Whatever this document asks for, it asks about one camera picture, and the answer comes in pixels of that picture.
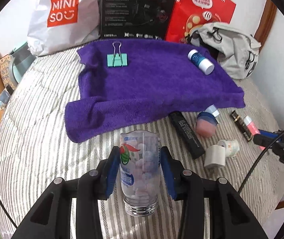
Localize red mushroom paper bag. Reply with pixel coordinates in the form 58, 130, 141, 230
165, 0, 236, 43

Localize white Miniso shopping bag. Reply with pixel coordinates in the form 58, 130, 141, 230
26, 0, 105, 57

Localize striped bed quilt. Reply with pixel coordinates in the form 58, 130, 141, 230
0, 48, 284, 238

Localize black cable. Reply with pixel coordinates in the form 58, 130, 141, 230
237, 115, 284, 195

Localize pink highlighter eraser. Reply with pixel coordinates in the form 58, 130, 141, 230
243, 116, 260, 141

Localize dark gold lipstick tube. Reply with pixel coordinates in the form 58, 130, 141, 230
230, 110, 253, 141

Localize purple towel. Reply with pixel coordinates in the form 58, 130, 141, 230
64, 39, 245, 143

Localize black headset box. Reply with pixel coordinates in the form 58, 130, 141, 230
101, 0, 176, 40

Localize white tape roll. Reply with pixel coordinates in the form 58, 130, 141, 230
217, 140, 240, 158

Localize grey Nike drawstring backpack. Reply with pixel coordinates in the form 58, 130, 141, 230
188, 22, 261, 80

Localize black rectangular stick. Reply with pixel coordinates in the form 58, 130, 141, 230
168, 111, 205, 159

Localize blue white pill bottle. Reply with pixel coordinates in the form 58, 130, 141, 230
187, 49, 214, 75

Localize clear candy bottle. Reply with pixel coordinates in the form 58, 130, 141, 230
120, 130, 161, 217

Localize teal round container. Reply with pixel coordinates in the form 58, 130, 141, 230
8, 42, 36, 86

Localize small light blue jar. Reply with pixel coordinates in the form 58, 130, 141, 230
205, 105, 219, 118

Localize teal binder clip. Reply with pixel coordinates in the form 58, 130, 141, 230
107, 41, 128, 68

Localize pink blue sponge ball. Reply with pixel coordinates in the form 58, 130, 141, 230
195, 112, 218, 138

